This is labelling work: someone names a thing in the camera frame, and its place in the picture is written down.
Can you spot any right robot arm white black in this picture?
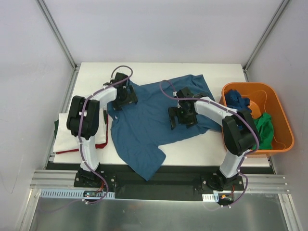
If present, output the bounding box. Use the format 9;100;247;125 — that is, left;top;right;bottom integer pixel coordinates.
168;87;259;192

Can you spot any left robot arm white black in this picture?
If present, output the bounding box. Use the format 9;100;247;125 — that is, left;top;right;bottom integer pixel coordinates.
66;72;138;188

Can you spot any dark blue t shirt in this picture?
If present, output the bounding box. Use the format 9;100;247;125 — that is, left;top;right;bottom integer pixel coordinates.
225;90;252;113

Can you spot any dark green folded t shirt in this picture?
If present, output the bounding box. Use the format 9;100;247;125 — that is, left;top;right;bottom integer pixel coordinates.
53;120;59;138

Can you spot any white folded t shirt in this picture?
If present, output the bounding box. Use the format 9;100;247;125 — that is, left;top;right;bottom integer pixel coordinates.
53;112;108;154

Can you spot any orange plastic basket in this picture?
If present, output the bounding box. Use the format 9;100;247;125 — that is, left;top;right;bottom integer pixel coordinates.
219;82;295;158

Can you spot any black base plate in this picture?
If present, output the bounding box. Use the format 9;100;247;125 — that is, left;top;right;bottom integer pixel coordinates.
45;163;244;201

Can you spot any right grey cable duct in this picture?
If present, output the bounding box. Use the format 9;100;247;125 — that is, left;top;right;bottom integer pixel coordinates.
202;193;219;203

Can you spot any grey cable duct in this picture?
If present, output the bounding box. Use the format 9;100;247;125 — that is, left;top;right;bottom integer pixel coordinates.
202;193;219;203
40;189;116;200

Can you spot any left aluminium frame post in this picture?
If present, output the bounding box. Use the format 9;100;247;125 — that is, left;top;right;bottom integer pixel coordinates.
35;0;77;70

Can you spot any aluminium frame post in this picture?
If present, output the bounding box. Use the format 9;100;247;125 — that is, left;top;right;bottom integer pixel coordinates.
243;0;292;73
35;0;77;70

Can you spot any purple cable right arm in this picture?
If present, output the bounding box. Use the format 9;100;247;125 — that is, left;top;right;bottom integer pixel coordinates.
160;80;260;209

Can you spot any left grey cable duct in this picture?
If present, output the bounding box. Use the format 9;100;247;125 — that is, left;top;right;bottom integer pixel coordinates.
40;189;116;200

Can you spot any right aluminium frame post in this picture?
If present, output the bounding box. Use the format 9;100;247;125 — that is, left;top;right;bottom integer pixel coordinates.
243;0;292;73

